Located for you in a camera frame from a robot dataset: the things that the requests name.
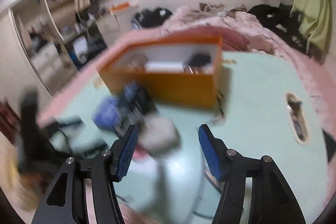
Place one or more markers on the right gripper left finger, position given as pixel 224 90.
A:
pixel 65 199

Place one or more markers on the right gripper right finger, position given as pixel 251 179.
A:
pixel 272 200

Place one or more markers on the blue tin box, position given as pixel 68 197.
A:
pixel 116 114

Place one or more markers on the white fluffy pompom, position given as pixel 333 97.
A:
pixel 158 135

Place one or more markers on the orange cardboard box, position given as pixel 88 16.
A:
pixel 182 70

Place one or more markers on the pink bed blanket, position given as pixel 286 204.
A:
pixel 242 33

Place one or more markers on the orange tissue box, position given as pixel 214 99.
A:
pixel 117 8

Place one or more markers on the black clothes pile left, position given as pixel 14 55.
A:
pixel 150 18

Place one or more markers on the black clothes pile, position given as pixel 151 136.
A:
pixel 150 18
pixel 284 22

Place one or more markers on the black clothes pile right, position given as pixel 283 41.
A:
pixel 284 22

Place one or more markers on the green hanging garment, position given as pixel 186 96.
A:
pixel 315 21

